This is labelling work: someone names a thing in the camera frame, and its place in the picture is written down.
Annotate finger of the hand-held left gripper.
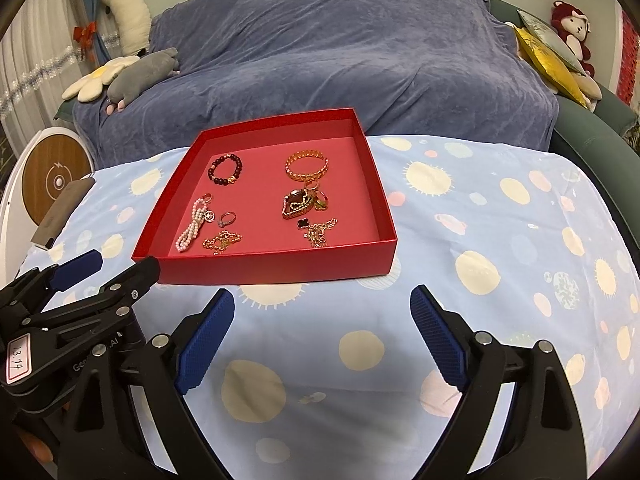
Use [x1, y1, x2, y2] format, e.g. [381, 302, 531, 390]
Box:
[0, 250, 104, 331]
[25, 256, 161, 346]

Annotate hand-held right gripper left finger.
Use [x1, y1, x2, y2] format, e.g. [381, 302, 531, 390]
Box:
[59, 289, 236, 480]

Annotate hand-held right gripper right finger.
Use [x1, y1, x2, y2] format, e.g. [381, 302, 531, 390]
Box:
[410, 285, 586, 480]

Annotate white pearl bracelet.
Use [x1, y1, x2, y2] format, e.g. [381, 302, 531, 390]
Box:
[176, 199, 212, 253]

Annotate gold chain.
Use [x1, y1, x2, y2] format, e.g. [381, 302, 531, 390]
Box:
[202, 230, 244, 255]

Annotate red cardboard box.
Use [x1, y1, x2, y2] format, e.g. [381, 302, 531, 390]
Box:
[131, 107, 398, 286]

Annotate gold black clover necklace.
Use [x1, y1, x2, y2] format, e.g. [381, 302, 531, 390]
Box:
[295, 217, 339, 249]

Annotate gold watch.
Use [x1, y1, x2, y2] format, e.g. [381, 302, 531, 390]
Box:
[281, 187, 317, 221]

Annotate grey flat case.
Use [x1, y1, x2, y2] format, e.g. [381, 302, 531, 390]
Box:
[31, 177, 96, 251]

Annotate white round appliance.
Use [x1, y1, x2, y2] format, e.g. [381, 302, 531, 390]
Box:
[0, 127, 96, 267]

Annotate light blue printed cloth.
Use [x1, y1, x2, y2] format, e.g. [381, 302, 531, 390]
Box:
[30, 135, 640, 480]

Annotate gold braided bangle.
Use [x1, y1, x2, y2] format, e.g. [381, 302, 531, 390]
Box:
[285, 150, 329, 182]

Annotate cream flower cushion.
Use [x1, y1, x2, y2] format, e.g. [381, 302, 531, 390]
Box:
[62, 55, 141, 104]

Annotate white lace curtain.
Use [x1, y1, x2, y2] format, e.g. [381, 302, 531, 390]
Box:
[0, 10, 108, 128]

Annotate grey plush toy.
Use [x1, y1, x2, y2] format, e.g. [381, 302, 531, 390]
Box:
[106, 47, 181, 114]

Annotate red bow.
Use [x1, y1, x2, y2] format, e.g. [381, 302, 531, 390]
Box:
[74, 21, 98, 52]

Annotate green sofa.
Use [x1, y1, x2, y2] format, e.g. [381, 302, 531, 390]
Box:
[487, 0, 640, 233]

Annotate white llama plush toy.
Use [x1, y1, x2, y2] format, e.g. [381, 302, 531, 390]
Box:
[100, 0, 152, 57]

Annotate beige cushion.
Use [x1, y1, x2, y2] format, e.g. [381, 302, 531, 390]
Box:
[572, 72, 604, 112]

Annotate yellow pillow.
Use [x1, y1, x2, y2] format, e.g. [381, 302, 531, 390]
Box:
[514, 26, 589, 107]

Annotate blue blanket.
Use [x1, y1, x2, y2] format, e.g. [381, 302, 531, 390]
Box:
[72, 0, 560, 171]

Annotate grey pillow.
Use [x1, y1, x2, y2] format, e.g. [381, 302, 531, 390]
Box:
[516, 9, 586, 74]

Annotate red monkey plush toy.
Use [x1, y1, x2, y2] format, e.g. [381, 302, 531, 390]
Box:
[551, 0, 596, 79]

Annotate black bead bracelet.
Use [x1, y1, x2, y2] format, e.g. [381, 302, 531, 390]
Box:
[208, 155, 243, 184]

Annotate red lattice wall decoration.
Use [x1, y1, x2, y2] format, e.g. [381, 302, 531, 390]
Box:
[617, 12, 640, 105]

